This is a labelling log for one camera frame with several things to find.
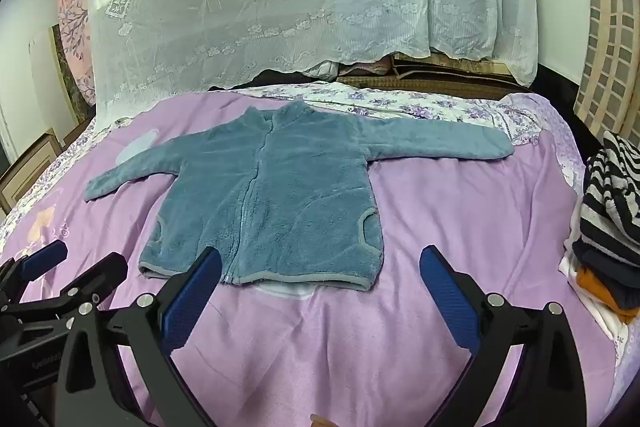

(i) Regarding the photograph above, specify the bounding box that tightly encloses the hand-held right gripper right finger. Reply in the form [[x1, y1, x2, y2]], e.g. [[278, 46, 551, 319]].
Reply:
[[419, 245, 589, 427]]

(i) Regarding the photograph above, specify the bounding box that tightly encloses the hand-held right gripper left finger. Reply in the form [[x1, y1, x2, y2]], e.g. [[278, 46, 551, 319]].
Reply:
[[54, 246, 224, 427]]

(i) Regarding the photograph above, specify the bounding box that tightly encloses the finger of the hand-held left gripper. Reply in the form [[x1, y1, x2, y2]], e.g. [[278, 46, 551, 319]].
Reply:
[[0, 252, 129, 333], [0, 239, 69, 308]]

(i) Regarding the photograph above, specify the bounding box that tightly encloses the blue fleece jacket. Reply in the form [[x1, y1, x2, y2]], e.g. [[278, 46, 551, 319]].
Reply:
[[82, 101, 516, 293]]

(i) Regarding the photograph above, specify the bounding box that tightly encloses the wooden framed picture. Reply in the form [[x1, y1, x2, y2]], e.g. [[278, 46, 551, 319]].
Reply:
[[0, 129, 68, 215]]

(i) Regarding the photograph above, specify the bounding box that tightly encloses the orange garment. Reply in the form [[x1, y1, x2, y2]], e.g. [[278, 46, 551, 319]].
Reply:
[[575, 267, 640, 325]]

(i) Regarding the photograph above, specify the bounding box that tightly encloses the navy garment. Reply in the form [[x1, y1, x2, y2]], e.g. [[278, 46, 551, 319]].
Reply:
[[572, 234, 640, 308]]

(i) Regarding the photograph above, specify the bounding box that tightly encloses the white board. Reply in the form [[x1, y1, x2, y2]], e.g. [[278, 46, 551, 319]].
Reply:
[[29, 24, 76, 148]]

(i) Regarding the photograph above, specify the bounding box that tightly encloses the dark patterned panel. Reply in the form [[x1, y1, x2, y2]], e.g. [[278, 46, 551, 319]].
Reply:
[[50, 24, 83, 108]]

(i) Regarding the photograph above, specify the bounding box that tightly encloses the black white striped garment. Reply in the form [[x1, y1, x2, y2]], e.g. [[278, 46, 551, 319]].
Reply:
[[572, 130, 640, 268]]

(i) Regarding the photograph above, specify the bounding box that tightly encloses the purple floral bed sheet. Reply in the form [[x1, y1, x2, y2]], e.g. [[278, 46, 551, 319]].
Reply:
[[0, 84, 636, 427]]

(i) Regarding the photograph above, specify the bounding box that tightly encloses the brown woven mat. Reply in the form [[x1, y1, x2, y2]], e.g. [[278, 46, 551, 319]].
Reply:
[[337, 52, 531, 100]]

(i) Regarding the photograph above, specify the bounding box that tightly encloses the pink floral cloth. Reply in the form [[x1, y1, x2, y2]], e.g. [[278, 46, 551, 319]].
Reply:
[[57, 0, 98, 108]]

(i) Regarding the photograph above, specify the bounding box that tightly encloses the pink striped cloth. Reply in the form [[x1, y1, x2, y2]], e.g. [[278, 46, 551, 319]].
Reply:
[[349, 60, 393, 76]]

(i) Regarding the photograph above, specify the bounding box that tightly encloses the white cloth bundle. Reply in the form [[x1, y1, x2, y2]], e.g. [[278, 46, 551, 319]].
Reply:
[[305, 61, 343, 82]]

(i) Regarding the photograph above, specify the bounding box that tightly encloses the white lace curtain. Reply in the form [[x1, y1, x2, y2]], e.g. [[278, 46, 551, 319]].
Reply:
[[87, 0, 538, 128]]

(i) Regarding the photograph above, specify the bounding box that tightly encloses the checkered beige curtain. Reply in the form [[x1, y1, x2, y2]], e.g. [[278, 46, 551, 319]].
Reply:
[[572, 0, 640, 148]]

